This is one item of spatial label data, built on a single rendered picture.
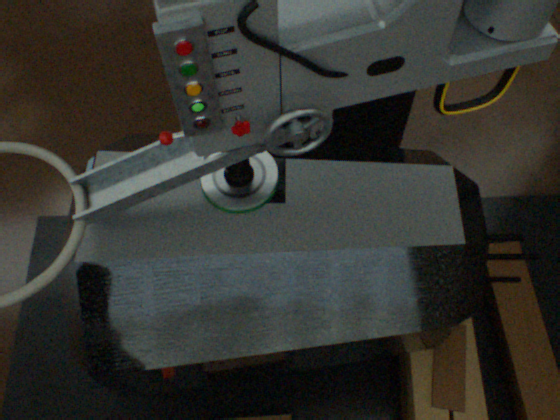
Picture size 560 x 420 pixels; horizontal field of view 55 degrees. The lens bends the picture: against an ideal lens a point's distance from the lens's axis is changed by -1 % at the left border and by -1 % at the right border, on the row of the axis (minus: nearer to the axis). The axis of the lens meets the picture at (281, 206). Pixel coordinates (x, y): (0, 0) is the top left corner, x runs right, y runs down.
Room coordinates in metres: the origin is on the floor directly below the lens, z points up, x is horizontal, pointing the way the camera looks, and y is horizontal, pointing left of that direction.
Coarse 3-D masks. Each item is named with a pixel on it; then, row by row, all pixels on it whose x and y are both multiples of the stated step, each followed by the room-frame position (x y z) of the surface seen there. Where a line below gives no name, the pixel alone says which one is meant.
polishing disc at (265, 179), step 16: (256, 160) 0.85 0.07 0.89; (272, 160) 0.85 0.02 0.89; (208, 176) 0.80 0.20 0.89; (256, 176) 0.80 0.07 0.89; (272, 176) 0.79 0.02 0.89; (208, 192) 0.75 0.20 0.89; (224, 192) 0.75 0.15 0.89; (240, 192) 0.75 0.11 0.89; (256, 192) 0.74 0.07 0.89; (272, 192) 0.75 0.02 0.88; (224, 208) 0.71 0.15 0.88; (240, 208) 0.70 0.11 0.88
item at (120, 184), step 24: (96, 168) 0.77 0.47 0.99; (120, 168) 0.78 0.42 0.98; (144, 168) 0.78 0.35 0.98; (168, 168) 0.76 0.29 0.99; (192, 168) 0.72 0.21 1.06; (216, 168) 0.73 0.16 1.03; (96, 192) 0.73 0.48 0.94; (120, 192) 0.72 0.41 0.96; (144, 192) 0.69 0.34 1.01; (96, 216) 0.65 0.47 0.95
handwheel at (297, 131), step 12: (300, 108) 0.69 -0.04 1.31; (312, 108) 0.69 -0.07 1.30; (276, 120) 0.67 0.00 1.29; (288, 120) 0.67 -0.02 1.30; (312, 120) 0.69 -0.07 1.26; (324, 120) 0.69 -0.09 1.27; (264, 132) 0.67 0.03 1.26; (276, 132) 0.67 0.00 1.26; (288, 132) 0.67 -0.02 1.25; (300, 132) 0.67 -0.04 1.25; (324, 132) 0.69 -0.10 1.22; (264, 144) 0.66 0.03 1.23; (300, 144) 0.68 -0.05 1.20; (312, 144) 0.69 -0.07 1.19
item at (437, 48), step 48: (288, 0) 0.86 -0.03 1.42; (336, 0) 0.85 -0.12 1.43; (384, 0) 0.83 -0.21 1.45; (432, 0) 0.80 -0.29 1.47; (288, 48) 0.75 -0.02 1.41; (336, 48) 0.76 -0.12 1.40; (384, 48) 0.78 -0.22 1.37; (432, 48) 0.81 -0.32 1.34; (480, 48) 0.86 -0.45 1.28; (528, 48) 0.87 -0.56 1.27; (288, 96) 0.74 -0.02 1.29; (336, 96) 0.76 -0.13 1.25; (384, 96) 0.79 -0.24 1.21
